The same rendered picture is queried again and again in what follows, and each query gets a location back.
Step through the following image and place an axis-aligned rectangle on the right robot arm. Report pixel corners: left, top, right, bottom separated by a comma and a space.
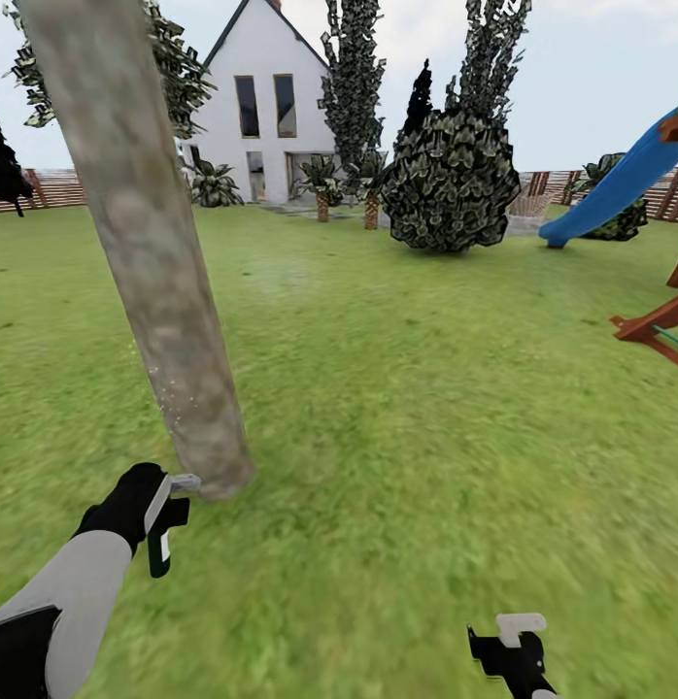
468, 613, 561, 699

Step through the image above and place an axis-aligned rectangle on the pesticide atomizer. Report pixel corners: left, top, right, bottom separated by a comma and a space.
147, 527, 171, 578

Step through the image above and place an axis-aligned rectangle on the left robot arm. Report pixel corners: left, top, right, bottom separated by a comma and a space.
0, 463, 201, 699

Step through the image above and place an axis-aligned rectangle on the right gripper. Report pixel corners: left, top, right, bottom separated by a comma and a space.
468, 633, 545, 683

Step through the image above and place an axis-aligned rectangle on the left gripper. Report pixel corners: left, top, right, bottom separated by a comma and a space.
152, 498, 190, 530

